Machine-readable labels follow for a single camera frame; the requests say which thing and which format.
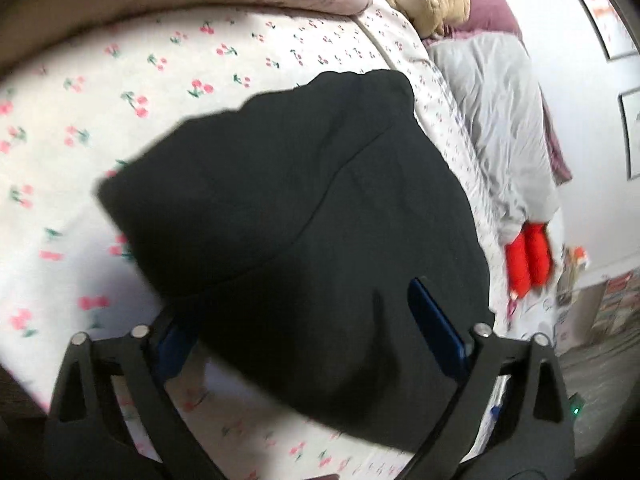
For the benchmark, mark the black garment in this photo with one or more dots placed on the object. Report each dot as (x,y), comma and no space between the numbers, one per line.
(286,234)

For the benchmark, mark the checkered cherry bed sheet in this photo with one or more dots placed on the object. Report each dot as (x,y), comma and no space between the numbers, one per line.
(80,112)

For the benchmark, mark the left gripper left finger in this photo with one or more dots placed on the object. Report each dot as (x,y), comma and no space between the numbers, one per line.
(86,433)

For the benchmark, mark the grey duvet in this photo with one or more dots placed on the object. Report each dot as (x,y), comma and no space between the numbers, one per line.
(498,95)

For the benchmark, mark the framed wall picture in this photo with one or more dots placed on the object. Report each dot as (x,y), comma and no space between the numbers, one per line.
(610,29)

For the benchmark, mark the red cushion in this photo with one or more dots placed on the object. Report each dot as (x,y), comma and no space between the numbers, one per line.
(528,260)

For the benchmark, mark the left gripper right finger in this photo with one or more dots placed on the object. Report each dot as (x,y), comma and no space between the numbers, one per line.
(508,419)

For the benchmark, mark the purple pillow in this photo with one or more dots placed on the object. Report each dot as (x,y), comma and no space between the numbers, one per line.
(497,16)

